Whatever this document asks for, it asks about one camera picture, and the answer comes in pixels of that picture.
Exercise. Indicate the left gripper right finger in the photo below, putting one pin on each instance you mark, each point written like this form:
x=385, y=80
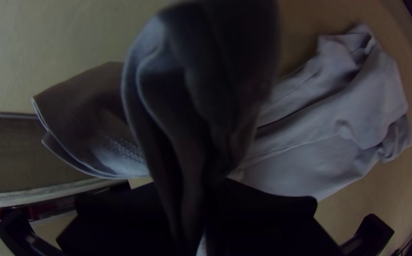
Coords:
x=263, y=224

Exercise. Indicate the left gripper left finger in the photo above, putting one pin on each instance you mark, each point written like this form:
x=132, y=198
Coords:
x=120, y=220

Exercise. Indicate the white t-shirt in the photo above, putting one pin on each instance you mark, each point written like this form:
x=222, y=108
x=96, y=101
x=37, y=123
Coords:
x=199, y=89

